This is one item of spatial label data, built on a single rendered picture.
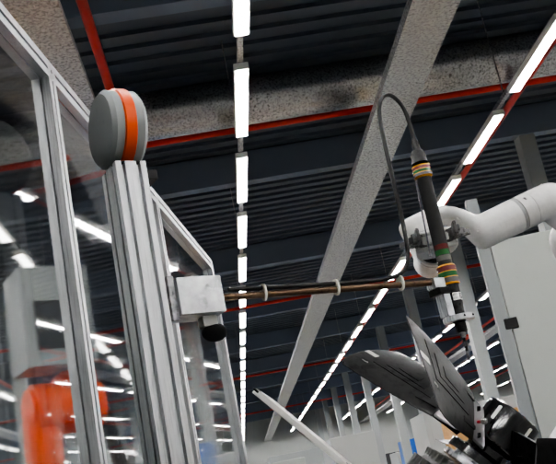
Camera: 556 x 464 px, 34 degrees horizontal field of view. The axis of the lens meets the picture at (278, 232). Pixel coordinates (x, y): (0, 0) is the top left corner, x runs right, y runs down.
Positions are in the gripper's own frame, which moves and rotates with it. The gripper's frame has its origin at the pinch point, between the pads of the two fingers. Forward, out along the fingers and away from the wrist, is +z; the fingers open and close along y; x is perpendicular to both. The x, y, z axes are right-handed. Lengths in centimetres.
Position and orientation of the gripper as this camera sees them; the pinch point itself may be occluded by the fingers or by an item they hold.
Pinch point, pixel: (436, 231)
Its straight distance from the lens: 208.7
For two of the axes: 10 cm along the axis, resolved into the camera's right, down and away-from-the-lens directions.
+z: -1.1, -2.6, -9.6
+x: -1.9, -9.4, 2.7
